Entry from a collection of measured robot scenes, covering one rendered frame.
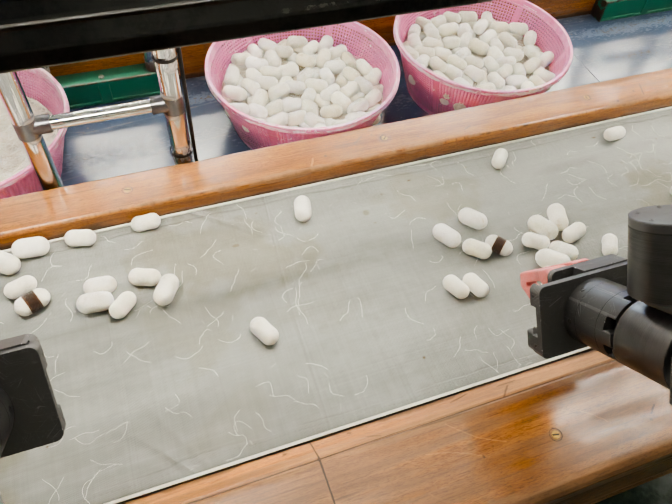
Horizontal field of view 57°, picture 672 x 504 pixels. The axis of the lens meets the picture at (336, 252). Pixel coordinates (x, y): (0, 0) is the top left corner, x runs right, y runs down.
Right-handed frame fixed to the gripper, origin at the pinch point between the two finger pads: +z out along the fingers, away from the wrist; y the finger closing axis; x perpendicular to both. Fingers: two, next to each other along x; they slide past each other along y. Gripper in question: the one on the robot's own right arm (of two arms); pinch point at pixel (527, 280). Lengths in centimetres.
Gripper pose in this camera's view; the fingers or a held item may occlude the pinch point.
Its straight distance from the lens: 63.3
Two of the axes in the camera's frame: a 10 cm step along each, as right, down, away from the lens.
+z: -3.1, -2.3, 9.2
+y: -9.4, 2.2, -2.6
